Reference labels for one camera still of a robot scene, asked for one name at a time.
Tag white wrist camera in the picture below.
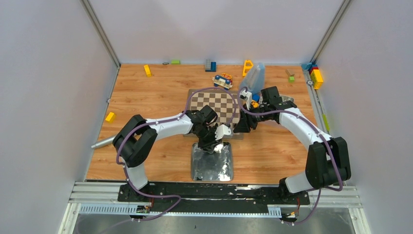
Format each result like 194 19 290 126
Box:
238 88 252 110
215 124 233 140

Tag blue grey block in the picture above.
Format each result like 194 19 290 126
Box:
205 59 217 72

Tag silver tray black pieces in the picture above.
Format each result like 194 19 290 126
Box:
191 142 234 182

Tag translucent blue plastic container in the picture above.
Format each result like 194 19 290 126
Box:
239 62 265 94

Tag green block at wall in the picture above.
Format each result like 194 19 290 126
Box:
171 59 181 65

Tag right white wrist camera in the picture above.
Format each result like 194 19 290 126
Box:
238 88 252 110

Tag purple cable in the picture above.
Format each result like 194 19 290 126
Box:
115 86 240 223
237 87 345 226

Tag yellow triangular frame toy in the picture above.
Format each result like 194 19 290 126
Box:
242 59 254 77

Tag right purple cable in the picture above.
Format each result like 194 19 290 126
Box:
237 87 345 226

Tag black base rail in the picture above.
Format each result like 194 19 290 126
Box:
84 179 345 216

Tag grey cylinder tube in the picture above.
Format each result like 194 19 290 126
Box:
91 136 115 149

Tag red yellow blue block toy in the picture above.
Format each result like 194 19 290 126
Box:
250 94 261 108

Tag yellow red blue brick stack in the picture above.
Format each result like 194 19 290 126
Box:
301 63 324 90

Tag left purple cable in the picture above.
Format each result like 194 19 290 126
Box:
115 86 240 223

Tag colourful toy car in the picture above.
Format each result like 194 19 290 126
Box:
212 73 233 90

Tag yellow block far left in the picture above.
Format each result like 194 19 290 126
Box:
143 64 152 77

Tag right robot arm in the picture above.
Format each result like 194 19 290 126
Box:
234 86 351 204

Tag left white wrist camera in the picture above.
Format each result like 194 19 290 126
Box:
215 124 233 140

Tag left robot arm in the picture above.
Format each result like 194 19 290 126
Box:
112 105 223 201

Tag silver tray white pieces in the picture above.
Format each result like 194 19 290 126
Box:
280 95 294 103

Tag wooden chessboard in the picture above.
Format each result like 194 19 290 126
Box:
188 90 240 131

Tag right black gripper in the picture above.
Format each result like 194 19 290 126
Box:
233 103 269 133

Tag yellow block left edge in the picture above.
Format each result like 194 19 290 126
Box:
105 112 116 123

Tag wooden brown block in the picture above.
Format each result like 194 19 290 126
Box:
285 69 295 77

